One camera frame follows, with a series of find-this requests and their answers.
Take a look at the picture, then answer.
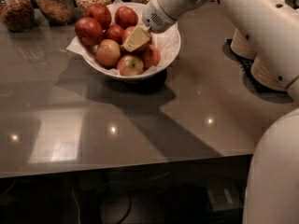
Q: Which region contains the red apple with sticker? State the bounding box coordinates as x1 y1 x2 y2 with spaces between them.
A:
121 26 152 53

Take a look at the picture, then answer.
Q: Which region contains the pale red apple front right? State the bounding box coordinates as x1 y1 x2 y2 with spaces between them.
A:
141 45 161 69

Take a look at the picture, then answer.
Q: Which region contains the small dark red middle apple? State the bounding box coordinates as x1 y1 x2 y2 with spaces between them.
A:
104 24 124 44

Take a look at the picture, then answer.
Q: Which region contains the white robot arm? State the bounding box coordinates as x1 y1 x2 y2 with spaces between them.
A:
123 0 299 224

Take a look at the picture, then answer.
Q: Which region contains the black rubber mat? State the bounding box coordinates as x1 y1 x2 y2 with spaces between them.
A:
226 39 265 93

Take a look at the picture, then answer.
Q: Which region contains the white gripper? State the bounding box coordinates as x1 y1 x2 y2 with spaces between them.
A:
123 0 207 52

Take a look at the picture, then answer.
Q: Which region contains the white ceramic bowl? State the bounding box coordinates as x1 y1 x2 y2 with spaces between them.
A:
71 1 182 82

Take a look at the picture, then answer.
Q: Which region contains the back stack of paper bowls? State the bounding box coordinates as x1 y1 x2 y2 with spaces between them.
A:
231 29 256 60

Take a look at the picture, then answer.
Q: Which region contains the pale red apple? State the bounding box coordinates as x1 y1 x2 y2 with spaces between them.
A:
95 39 121 68
141 45 161 69

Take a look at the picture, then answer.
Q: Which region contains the dark red apple back left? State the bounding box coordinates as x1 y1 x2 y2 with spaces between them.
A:
85 3 112 30

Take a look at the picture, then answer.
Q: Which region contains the dark box under table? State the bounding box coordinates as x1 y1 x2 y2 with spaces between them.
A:
206 185 243 212

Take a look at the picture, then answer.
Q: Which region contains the dark red apple far left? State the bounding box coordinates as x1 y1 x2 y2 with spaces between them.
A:
75 17 103 46

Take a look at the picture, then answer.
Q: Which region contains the yellow red apple front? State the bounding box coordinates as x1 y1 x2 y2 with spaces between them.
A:
117 54 144 77

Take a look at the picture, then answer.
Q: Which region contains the pale red apple front left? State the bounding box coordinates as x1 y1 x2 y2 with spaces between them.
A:
95 39 121 68

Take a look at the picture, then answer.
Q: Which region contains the glass jar far left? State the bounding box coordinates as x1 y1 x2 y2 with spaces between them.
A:
0 0 36 32

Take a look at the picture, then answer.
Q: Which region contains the dark red apple back right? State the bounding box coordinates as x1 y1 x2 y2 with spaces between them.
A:
114 6 138 29

